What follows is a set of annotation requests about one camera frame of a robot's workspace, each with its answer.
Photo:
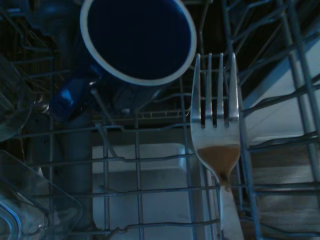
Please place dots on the dark blue mug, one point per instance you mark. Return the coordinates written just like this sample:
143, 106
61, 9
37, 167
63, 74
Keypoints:
137, 37

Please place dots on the clear glass container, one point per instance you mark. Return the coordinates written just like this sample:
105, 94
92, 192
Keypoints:
32, 200

